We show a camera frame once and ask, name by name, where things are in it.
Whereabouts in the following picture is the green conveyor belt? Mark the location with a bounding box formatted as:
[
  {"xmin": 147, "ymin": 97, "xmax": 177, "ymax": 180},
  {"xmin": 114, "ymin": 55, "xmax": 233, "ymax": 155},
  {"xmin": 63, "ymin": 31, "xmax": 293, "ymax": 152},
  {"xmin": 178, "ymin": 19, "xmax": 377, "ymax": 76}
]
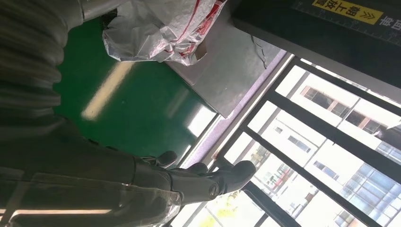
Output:
[{"xmin": 53, "ymin": 17, "xmax": 218, "ymax": 159}]

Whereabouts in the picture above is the aluminium conveyor frame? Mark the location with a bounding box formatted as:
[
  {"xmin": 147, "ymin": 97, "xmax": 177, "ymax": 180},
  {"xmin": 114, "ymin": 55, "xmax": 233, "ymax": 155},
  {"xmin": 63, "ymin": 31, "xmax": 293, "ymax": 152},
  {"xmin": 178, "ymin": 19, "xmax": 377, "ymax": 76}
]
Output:
[{"xmin": 175, "ymin": 113, "xmax": 227, "ymax": 168}]

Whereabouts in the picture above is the black inbound scanner machine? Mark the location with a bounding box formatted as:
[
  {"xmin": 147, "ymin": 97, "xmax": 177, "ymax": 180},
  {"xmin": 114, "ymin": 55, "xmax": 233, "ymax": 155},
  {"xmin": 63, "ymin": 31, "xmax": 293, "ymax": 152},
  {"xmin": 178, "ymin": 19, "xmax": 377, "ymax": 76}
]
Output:
[{"xmin": 166, "ymin": 0, "xmax": 401, "ymax": 119}]

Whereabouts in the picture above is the black window frame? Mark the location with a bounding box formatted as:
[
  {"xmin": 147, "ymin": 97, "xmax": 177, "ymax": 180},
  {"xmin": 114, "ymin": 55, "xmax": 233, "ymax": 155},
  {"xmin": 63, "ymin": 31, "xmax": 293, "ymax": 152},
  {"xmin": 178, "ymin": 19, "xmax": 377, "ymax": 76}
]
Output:
[{"xmin": 216, "ymin": 56, "xmax": 401, "ymax": 227}]

